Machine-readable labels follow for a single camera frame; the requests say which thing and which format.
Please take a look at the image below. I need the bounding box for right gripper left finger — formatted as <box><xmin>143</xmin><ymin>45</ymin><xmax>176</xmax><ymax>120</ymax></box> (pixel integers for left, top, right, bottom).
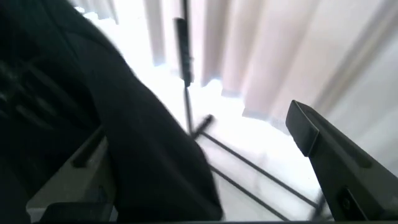
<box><xmin>26</xmin><ymin>126</ymin><xmax>118</xmax><ymax>222</ymax></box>

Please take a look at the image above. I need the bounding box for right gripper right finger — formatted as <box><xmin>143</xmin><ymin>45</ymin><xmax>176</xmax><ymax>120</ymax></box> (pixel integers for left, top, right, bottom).
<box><xmin>285</xmin><ymin>99</ymin><xmax>398</xmax><ymax>222</ymax></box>

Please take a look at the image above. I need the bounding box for black short-sleeved shirt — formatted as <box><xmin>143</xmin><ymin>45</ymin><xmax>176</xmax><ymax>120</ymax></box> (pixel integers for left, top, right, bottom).
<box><xmin>0</xmin><ymin>0</ymin><xmax>224</xmax><ymax>222</ymax></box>

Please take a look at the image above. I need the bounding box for black clothes rack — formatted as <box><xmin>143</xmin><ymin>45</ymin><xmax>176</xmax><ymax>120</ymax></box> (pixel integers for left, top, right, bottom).
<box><xmin>173</xmin><ymin>0</ymin><xmax>330</xmax><ymax>222</ymax></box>

